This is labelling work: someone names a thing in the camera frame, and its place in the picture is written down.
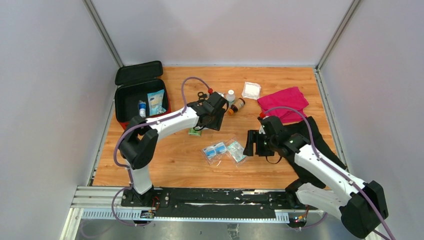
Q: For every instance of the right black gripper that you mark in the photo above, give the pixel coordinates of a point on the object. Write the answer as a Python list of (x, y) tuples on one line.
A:
[(253, 136)]

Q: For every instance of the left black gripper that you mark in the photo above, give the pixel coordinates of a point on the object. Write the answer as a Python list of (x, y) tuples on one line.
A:
[(216, 124)]

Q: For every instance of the black handled scissors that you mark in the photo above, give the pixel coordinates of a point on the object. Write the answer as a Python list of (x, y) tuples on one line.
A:
[(202, 95)]

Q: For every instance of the green small packet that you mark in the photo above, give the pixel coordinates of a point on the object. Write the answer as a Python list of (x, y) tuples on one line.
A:
[(193, 132)]

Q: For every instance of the alcohol wipes plastic bag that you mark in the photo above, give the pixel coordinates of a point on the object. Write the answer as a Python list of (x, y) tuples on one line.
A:
[(214, 152)]

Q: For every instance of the white gauze pack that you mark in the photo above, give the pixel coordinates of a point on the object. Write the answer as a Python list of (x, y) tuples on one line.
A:
[(251, 90)]

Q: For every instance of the blue plaster pack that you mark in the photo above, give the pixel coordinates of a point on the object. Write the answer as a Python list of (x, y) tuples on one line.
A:
[(155, 102)]

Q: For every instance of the white blue small bottle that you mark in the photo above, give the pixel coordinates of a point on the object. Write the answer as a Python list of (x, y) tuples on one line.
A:
[(142, 109)]

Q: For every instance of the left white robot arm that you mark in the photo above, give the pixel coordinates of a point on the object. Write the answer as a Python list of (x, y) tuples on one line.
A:
[(138, 143)]

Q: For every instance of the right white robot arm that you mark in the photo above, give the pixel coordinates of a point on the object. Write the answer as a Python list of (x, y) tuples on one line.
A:
[(361, 206)]

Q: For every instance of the red black medicine case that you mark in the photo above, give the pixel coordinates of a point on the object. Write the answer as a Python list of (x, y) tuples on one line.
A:
[(133, 83)]

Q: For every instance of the teal bandage plastic bag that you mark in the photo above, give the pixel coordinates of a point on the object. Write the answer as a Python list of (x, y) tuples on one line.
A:
[(235, 151)]

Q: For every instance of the brown syrup bottle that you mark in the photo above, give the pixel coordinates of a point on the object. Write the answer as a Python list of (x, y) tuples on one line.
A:
[(238, 104)]

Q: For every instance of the white pill bottle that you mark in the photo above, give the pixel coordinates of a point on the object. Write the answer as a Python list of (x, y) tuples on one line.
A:
[(230, 97)]

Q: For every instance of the black cloth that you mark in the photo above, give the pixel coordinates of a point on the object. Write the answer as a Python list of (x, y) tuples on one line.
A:
[(319, 142)]

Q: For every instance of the pink cloth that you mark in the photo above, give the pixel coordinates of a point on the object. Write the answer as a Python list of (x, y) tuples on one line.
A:
[(290, 97)]

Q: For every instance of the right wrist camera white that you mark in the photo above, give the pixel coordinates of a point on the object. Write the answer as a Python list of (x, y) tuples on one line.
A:
[(261, 129)]

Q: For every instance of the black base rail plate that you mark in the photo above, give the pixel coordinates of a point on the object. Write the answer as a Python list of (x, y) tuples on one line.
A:
[(212, 203)]

